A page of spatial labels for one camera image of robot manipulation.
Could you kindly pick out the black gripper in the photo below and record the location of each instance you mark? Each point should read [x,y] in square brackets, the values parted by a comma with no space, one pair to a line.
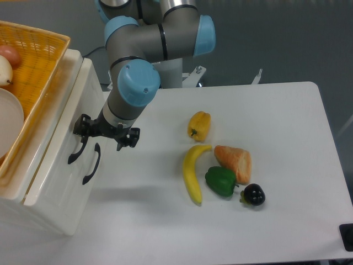
[85,127]

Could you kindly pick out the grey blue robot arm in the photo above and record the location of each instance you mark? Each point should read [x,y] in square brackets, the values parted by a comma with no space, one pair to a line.
[138,34]

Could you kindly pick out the white drawer cabinet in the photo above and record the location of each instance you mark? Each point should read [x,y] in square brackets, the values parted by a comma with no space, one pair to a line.
[19,171]

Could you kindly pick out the yellow banana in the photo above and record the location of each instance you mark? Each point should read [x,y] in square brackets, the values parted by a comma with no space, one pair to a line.
[189,173]

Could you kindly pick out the yellow bell pepper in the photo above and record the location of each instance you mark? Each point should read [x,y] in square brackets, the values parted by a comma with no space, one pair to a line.
[199,125]

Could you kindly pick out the white plate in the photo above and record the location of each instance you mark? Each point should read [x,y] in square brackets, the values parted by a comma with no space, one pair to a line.
[12,120]

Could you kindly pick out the yellow woven basket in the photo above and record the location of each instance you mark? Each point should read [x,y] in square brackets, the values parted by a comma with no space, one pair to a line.
[41,52]

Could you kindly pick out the white pear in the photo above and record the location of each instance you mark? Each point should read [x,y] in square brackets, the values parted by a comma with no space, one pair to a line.
[6,71]

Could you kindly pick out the red apple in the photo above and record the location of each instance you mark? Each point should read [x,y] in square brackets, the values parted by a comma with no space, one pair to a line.
[11,54]

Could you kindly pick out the green bell pepper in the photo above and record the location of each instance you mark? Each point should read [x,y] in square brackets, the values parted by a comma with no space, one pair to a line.
[221,180]

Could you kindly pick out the croissant bread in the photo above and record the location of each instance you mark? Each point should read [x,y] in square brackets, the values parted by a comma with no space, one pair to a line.
[238,160]

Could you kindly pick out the dark purple eggplant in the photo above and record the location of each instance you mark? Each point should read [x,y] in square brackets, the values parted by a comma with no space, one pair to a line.
[252,195]

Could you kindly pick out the black table corner device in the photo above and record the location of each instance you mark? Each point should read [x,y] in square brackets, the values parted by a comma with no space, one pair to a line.
[346,231]

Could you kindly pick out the white table leg bracket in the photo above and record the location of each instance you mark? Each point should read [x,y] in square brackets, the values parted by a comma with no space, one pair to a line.
[257,78]

